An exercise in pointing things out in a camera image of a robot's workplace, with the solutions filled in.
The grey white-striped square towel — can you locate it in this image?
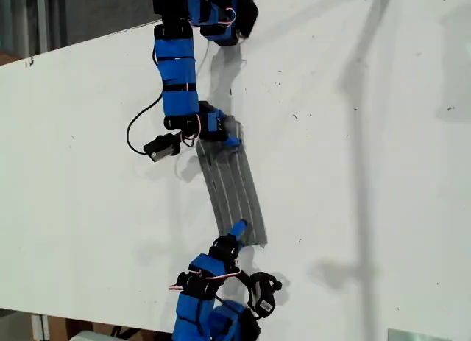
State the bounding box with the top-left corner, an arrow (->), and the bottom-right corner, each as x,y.
194,115 -> 269,250

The camera black stalk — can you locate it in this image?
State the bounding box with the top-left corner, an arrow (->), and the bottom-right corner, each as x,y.
172,130 -> 194,147
234,267 -> 259,285

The white plastic object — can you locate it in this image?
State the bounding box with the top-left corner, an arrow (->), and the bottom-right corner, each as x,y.
69,329 -> 116,341

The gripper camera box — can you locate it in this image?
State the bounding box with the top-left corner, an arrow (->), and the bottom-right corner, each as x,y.
247,271 -> 284,319
142,133 -> 182,163

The camera black cable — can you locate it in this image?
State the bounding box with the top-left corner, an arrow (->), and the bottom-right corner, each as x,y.
126,93 -> 165,155
214,295 -> 258,320

